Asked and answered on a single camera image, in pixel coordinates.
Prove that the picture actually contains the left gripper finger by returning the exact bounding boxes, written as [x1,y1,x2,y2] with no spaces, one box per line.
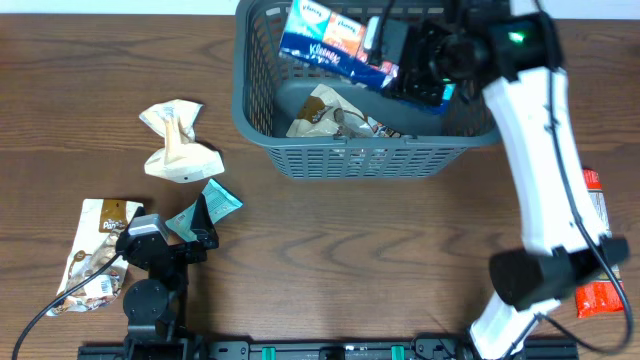
[128,206,146,225]
[191,194,217,242]

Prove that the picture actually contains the teal snack packet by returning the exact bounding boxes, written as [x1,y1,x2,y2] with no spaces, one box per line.
[165,179,243,242]

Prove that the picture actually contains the cream snack pouch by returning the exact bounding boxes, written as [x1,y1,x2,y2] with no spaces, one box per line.
[139,99,225,184]

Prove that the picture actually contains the Kleenex tissue multipack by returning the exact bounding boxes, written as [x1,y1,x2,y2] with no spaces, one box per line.
[278,0,457,115]

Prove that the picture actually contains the pantree snack bag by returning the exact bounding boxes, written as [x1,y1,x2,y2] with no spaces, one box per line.
[47,199,142,316]
[286,84,402,138]

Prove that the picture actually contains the orange pasta packet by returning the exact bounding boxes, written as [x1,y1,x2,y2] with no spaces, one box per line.
[575,168,624,318]

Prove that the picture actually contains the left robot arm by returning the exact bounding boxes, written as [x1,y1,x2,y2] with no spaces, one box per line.
[116,195,219,360]

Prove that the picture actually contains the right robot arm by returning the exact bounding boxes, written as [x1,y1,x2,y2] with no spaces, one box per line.
[364,1,629,359]

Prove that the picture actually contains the grey plastic basket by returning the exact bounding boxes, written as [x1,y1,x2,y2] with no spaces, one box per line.
[232,0,501,179]

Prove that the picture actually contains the left black cable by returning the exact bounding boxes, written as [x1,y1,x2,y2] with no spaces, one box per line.
[10,251,128,360]

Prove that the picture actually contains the black cable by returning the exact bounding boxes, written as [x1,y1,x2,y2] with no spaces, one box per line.
[499,0,635,357]
[10,251,128,360]

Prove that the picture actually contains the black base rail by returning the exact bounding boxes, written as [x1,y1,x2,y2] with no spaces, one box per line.
[77,338,579,360]

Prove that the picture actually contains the right black cable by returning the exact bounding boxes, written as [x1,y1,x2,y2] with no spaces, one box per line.
[499,0,635,357]

